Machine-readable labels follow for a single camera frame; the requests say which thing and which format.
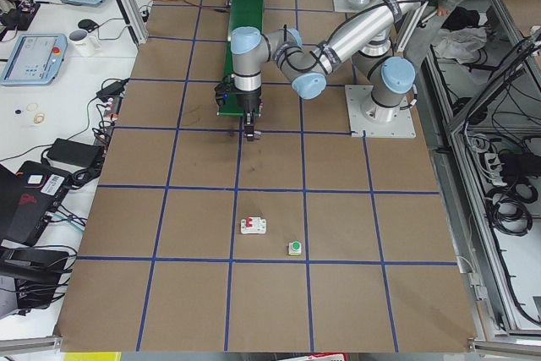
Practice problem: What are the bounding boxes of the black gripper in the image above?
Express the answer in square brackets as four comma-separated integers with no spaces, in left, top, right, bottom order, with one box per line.
[236,89,262,141]

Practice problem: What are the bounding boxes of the white red circuit breaker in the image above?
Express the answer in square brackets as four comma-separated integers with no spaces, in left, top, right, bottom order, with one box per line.
[240,216,267,234]

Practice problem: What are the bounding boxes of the green conveyor belt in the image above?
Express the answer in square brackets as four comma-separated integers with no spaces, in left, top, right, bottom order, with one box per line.
[216,0,266,119]

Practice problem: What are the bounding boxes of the black power adapter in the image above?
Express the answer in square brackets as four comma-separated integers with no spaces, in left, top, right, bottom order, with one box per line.
[46,139,103,167]

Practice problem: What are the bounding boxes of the white mug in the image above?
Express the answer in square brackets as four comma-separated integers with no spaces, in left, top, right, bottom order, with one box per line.
[68,29,101,57]

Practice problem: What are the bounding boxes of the near teach pendant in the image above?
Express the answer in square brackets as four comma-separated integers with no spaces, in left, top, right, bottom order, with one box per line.
[1,34,68,86]

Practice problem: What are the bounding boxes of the black laptop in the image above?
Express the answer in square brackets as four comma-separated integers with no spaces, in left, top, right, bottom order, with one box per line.
[1,161,72,246]

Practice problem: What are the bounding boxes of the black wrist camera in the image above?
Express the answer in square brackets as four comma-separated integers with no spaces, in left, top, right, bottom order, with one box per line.
[214,75,234,107]

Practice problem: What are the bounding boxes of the green push button switch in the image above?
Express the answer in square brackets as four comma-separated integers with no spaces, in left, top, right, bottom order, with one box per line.
[287,241,302,256]

